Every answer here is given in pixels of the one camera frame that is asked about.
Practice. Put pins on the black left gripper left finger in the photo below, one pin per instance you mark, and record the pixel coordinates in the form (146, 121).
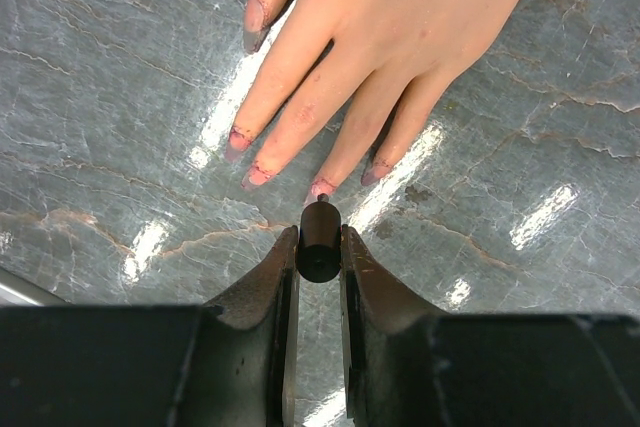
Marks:
(227, 362)

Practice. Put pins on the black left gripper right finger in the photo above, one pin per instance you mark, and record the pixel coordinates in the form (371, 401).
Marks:
(409, 363)

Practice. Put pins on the black nail polish cap brush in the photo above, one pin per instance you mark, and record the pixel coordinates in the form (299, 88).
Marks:
(318, 257)

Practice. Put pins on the mannequin hand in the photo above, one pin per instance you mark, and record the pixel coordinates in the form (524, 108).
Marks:
(387, 61)

